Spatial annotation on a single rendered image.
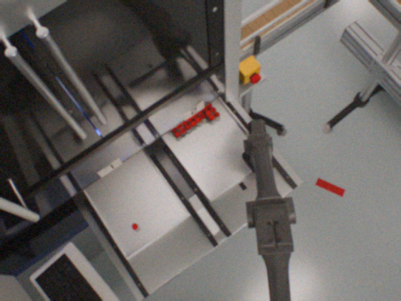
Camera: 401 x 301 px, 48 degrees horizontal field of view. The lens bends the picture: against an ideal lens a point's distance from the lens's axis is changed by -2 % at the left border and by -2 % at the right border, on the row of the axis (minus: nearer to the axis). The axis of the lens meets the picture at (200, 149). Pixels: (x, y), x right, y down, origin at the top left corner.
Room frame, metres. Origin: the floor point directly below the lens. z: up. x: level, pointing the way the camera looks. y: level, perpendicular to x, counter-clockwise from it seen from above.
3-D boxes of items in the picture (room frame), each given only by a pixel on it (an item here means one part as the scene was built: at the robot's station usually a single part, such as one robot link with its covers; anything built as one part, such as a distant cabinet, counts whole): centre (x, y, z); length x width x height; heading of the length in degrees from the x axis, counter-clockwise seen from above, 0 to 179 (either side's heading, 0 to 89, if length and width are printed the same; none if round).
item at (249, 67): (0.75, -0.21, 1.00); 0.08 x 0.07 x 0.07; 26
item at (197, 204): (0.28, 0.03, 0.91); 0.14 x 0.03 x 0.06; 26
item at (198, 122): (0.61, 0.00, 0.90); 0.18 x 0.02 x 0.05; 117
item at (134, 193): (0.39, 0.27, 0.90); 0.34 x 0.26 x 0.04; 26
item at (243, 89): (0.80, -0.21, 0.87); 0.14 x 0.13 x 0.02; 26
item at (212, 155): (0.54, -0.04, 0.90); 0.34 x 0.26 x 0.04; 27
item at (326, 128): (0.90, -0.92, 0.07); 0.50 x 0.08 x 0.14; 116
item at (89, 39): (0.59, 0.08, 1.51); 0.43 x 0.01 x 0.59; 116
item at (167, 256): (0.40, 0.08, 0.87); 0.70 x 0.48 x 0.02; 116
